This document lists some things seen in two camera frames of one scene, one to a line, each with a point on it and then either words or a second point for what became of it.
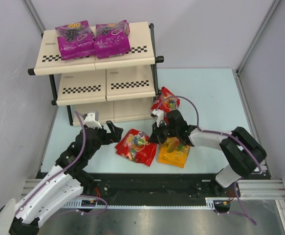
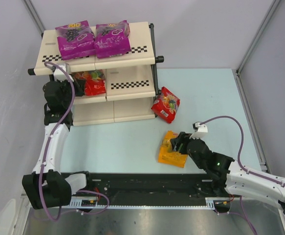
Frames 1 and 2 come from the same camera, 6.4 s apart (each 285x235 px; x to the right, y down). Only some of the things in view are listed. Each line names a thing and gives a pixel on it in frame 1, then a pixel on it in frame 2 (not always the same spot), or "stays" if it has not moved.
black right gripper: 160,133 -> 179,142
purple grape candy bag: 76,40 stays
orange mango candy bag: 172,152 stays
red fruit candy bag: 136,145 -> 95,83
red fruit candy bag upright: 167,102 stays
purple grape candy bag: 112,40 stays
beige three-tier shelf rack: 120,88 stays
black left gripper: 105,135 -> 73,86
